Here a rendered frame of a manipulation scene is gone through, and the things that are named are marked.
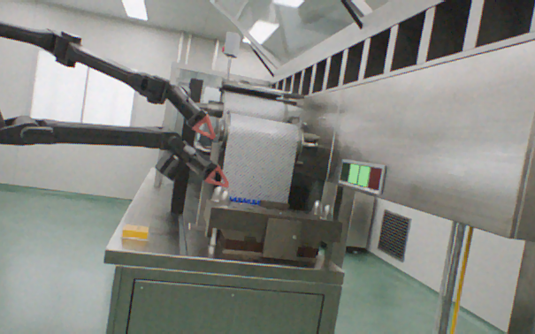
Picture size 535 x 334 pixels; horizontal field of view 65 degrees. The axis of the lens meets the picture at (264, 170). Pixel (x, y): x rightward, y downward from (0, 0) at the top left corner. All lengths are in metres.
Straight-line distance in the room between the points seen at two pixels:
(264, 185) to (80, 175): 5.84
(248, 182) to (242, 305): 0.41
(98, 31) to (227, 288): 6.25
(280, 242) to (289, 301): 0.17
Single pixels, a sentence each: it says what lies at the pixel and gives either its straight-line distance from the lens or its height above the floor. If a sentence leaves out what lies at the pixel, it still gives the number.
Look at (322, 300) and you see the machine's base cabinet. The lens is 1.28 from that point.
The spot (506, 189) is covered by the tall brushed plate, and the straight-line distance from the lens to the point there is 0.73.
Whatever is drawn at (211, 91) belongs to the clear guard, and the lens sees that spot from 2.41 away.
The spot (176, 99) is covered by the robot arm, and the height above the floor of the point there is 1.32.
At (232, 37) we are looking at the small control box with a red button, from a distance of 2.00.
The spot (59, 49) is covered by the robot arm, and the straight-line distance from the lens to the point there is 1.63.
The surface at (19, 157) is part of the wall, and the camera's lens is 7.28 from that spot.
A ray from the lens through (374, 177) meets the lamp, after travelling 1.06.
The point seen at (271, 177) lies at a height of 1.12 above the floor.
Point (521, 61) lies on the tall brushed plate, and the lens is 0.77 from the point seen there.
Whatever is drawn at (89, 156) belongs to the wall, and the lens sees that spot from 7.04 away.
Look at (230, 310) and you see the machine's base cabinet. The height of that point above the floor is 0.76.
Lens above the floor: 1.21
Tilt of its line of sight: 3 degrees down
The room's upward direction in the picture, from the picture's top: 9 degrees clockwise
